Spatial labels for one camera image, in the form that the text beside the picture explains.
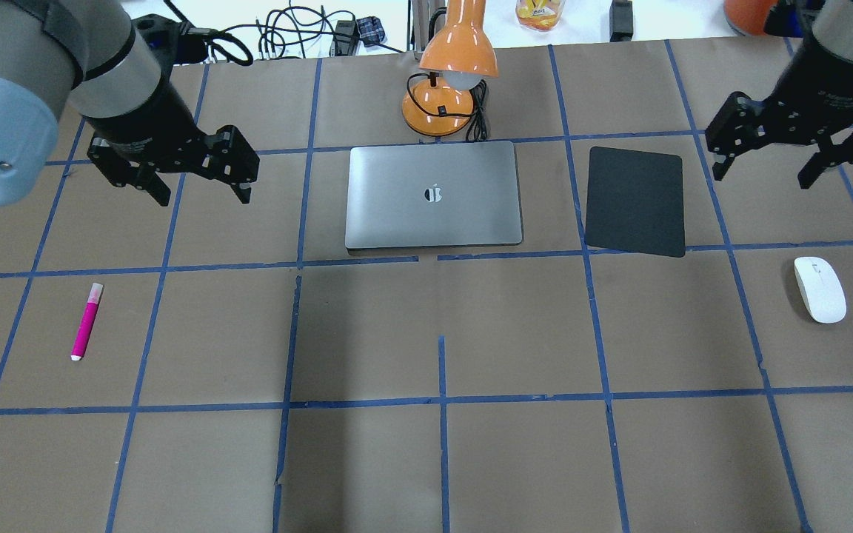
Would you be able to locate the orange desk lamp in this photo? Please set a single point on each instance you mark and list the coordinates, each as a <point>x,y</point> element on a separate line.
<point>455,60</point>

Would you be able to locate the black mousepad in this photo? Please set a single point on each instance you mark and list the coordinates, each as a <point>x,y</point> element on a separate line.
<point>634,202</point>

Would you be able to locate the pink marker pen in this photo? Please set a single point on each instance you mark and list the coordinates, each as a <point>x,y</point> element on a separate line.
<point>88,319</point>

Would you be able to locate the orange cylindrical container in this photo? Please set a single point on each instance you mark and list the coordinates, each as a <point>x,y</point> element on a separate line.
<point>747,17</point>

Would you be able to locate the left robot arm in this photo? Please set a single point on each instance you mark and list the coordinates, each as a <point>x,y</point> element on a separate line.
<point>115,72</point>

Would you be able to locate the black power adapter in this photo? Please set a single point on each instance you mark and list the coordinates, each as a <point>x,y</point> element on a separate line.
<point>621,20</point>

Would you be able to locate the white computer mouse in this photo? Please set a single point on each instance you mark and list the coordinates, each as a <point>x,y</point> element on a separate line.
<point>821,290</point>

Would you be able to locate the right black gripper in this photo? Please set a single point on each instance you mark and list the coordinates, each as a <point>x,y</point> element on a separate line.
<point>815,83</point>

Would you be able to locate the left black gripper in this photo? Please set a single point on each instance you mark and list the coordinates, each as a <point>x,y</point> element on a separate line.
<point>146,127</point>

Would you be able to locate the silver closed laptop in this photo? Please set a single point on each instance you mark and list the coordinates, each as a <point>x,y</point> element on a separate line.
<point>433,195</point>

